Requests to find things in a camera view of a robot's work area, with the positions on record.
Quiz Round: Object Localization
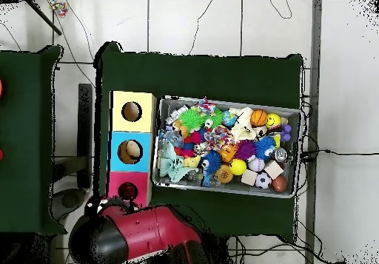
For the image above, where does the brown bear plush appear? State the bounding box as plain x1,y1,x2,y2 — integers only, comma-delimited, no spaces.
172,118,190,139

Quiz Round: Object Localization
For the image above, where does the orange striped tiger plush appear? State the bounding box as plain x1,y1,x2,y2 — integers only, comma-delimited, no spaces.
117,181,139,202

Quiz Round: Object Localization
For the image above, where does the wooden box with three holes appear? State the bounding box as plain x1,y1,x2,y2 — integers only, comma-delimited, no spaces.
106,90,157,209

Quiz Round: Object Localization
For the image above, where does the large green spiky ball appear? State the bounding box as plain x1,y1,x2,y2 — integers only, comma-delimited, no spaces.
178,107,207,133

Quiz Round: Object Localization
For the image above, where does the yellow duck plush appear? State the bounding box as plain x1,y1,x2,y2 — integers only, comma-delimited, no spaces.
183,155,202,169

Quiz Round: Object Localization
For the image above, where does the plain yellow ball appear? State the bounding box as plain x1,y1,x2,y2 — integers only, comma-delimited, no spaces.
229,158,247,177

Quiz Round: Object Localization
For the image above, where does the purple spiky ball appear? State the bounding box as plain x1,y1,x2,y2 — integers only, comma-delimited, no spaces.
235,139,257,160

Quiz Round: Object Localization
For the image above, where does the orange basketball toy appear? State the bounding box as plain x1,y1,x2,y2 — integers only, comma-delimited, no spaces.
250,109,269,128

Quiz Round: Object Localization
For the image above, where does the yellow smiley face ball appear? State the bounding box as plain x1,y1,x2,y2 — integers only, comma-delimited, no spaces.
265,112,282,129

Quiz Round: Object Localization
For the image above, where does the black and white soccer ball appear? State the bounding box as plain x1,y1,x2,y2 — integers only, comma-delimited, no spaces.
255,172,272,190

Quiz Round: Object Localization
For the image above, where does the brown football toy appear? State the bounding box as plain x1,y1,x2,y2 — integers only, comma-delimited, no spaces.
271,175,288,193

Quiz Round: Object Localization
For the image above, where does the black upright panel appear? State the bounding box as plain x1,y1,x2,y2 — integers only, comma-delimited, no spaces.
77,83,93,189

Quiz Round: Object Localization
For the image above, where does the dark green side table cloth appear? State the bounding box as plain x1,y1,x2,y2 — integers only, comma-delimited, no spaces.
0,44,67,235

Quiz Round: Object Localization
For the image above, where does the black rod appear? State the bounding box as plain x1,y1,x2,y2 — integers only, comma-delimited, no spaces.
25,0,63,36

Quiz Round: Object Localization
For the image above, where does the wire mesh bin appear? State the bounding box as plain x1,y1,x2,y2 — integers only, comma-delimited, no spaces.
151,95,303,199

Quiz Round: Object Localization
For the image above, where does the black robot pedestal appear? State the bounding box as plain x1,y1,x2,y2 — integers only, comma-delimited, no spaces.
207,234,229,264

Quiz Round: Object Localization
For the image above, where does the black cable with connector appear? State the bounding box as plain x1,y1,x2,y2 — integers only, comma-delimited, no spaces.
298,149,379,162

